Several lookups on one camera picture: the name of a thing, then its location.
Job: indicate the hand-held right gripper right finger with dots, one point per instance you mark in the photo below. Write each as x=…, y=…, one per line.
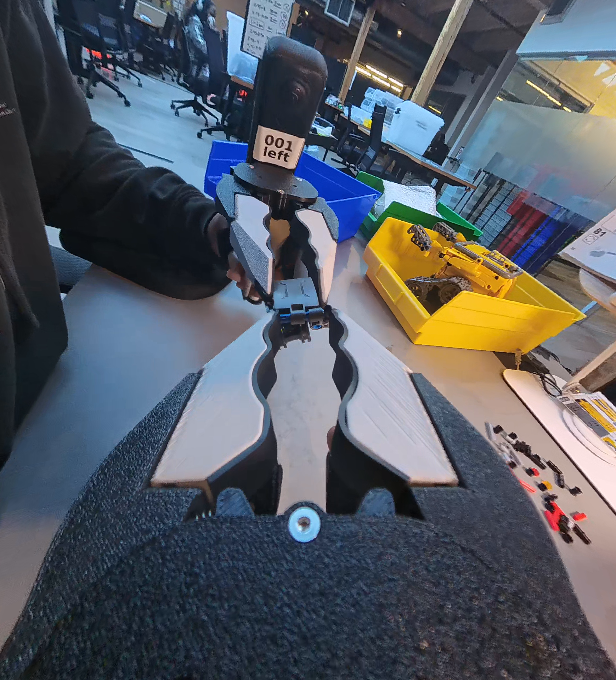
x=393, y=425

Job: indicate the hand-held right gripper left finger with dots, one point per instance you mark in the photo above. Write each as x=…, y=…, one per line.
x=212, y=425

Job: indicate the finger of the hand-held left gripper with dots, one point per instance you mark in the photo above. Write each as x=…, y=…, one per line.
x=321, y=249
x=249, y=239

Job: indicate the grey toy bracket piece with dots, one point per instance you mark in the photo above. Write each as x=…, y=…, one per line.
x=297, y=291

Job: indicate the black toy wheel assembly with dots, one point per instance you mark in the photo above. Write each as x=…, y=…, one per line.
x=292, y=332

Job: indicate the grey desk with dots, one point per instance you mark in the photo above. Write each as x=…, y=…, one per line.
x=127, y=340

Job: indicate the person's left hand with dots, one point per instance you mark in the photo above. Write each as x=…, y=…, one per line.
x=223, y=249

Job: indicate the blue plastic bin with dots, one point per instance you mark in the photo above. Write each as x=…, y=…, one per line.
x=334, y=196

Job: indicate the whiteboard on stand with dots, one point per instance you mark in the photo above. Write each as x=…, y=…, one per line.
x=265, y=26

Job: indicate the black office chair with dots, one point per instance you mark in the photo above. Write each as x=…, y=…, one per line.
x=207, y=63
x=100, y=42

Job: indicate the white foam sheet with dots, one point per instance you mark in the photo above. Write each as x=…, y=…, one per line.
x=409, y=196

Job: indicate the green plastic bin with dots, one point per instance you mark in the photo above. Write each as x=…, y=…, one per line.
x=419, y=218

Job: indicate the white storage box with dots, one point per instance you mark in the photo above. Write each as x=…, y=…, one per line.
x=414, y=127

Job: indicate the background work table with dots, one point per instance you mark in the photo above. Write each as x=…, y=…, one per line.
x=430, y=164

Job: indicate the yellow plastic bin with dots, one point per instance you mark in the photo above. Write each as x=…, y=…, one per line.
x=488, y=324

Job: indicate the yellow toy tracked vehicle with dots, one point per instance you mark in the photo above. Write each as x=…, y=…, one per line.
x=472, y=271

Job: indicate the white book stand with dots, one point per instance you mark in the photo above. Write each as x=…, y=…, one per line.
x=552, y=425

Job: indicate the pile of small toy parts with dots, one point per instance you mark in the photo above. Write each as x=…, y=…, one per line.
x=547, y=488

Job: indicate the grey chair seat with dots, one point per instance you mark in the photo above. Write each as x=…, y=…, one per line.
x=68, y=265

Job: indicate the yellow printed leaflet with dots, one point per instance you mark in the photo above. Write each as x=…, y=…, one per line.
x=605, y=425

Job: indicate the red and blue crates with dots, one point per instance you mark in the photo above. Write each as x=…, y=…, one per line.
x=541, y=233

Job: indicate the person's black printed hoodie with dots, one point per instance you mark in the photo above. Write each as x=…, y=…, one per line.
x=10, y=239

